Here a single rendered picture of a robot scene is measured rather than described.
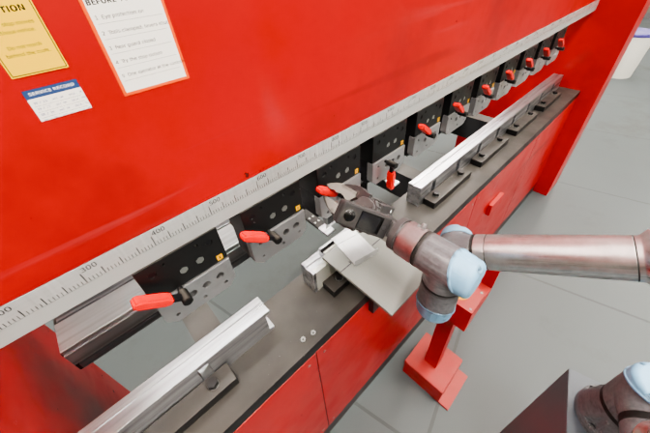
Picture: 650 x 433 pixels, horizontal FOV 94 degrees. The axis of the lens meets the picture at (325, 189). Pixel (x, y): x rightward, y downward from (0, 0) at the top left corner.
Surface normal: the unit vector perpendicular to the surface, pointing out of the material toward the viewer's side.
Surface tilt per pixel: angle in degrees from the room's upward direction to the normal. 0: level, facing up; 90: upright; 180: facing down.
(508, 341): 0
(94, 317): 0
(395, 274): 0
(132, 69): 90
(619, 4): 90
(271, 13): 90
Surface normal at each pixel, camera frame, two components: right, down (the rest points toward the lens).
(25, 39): 0.68, 0.43
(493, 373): -0.06, -0.78
